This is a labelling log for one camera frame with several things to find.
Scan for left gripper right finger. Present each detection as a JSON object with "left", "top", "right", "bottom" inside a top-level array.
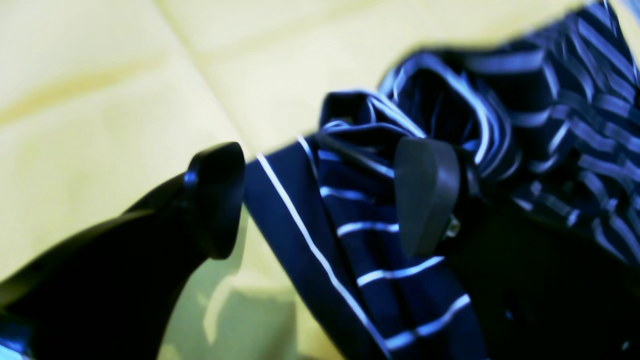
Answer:
[{"left": 394, "top": 137, "right": 639, "bottom": 360}]

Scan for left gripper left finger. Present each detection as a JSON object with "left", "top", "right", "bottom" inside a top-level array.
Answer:
[{"left": 0, "top": 142, "right": 245, "bottom": 360}]

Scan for navy white striped T-shirt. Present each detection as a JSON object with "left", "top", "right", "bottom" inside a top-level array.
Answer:
[{"left": 244, "top": 0, "right": 639, "bottom": 360}]

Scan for yellow table cloth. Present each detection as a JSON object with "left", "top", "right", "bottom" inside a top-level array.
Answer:
[{"left": 0, "top": 0, "right": 640, "bottom": 360}]

